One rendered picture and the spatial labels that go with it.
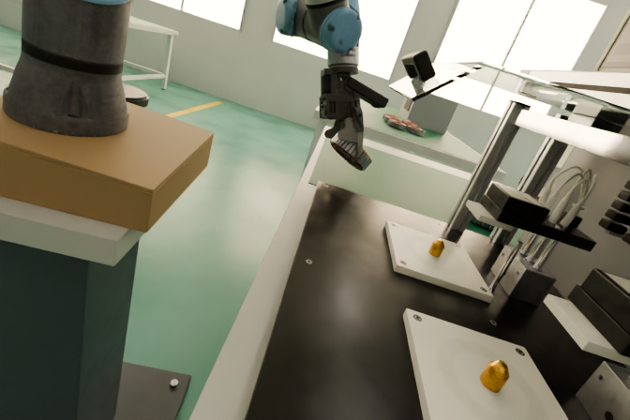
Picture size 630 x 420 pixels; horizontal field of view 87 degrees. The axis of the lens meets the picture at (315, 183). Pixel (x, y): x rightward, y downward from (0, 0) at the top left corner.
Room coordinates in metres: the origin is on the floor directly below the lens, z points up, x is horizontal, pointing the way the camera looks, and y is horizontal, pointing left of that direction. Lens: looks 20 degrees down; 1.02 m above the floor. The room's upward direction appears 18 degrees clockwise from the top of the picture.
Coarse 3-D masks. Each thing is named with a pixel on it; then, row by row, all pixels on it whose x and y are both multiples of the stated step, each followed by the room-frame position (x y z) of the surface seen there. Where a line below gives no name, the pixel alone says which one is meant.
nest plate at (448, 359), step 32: (416, 320) 0.32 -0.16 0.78; (416, 352) 0.27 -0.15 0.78; (448, 352) 0.29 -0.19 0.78; (480, 352) 0.30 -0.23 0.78; (512, 352) 0.32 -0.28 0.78; (416, 384) 0.24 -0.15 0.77; (448, 384) 0.24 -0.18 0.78; (480, 384) 0.26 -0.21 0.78; (512, 384) 0.27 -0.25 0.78; (544, 384) 0.29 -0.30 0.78; (448, 416) 0.21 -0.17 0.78; (480, 416) 0.22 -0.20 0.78; (512, 416) 0.23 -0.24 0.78; (544, 416) 0.24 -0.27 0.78
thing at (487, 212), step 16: (496, 192) 0.51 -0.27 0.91; (512, 192) 0.50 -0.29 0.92; (480, 208) 0.51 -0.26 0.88; (496, 208) 0.49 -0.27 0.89; (512, 208) 0.47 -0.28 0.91; (528, 208) 0.47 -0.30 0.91; (544, 208) 0.47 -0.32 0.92; (496, 224) 0.47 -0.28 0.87; (512, 224) 0.47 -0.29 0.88; (528, 224) 0.47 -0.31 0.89; (544, 224) 0.47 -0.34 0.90; (528, 240) 0.53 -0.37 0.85; (544, 240) 0.50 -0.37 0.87; (560, 240) 0.47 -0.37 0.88; (576, 240) 0.47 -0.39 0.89; (592, 240) 0.47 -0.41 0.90; (528, 256) 0.51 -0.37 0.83; (544, 256) 0.48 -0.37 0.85
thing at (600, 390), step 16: (608, 368) 0.29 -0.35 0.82; (624, 368) 0.30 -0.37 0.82; (592, 384) 0.29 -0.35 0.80; (608, 384) 0.28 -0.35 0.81; (624, 384) 0.27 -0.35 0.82; (592, 400) 0.28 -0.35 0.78; (608, 400) 0.27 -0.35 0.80; (624, 400) 0.26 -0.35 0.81; (592, 416) 0.27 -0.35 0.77; (608, 416) 0.26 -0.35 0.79; (624, 416) 0.25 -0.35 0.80
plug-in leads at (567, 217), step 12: (576, 168) 0.53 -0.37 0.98; (552, 180) 0.53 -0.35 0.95; (588, 180) 0.50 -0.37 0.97; (588, 192) 0.49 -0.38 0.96; (552, 204) 0.50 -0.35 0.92; (564, 204) 0.48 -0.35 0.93; (576, 204) 0.49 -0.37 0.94; (552, 216) 0.48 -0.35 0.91; (564, 216) 0.53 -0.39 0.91; (576, 216) 0.52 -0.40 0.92
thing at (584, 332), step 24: (576, 288) 0.29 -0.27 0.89; (600, 288) 0.28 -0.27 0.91; (624, 288) 0.27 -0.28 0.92; (552, 312) 0.28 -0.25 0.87; (576, 312) 0.27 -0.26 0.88; (600, 312) 0.26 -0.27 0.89; (624, 312) 0.25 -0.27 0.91; (576, 336) 0.24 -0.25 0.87; (600, 336) 0.25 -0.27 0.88; (624, 336) 0.23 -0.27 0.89; (624, 360) 0.23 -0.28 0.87
